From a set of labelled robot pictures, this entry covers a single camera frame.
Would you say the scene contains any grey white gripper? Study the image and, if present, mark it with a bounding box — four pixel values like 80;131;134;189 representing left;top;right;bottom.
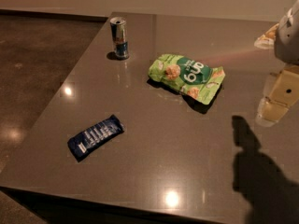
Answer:
254;0;299;127

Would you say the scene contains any green rice chip bag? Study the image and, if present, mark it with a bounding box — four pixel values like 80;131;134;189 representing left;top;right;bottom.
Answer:
148;54;225;105

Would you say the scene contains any silver blue energy drink can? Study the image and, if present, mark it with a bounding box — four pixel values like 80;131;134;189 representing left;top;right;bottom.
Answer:
110;17;129;60

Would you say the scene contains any blue rxbar blueberry bar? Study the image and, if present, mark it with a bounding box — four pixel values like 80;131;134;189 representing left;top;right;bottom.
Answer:
67;115;124;161

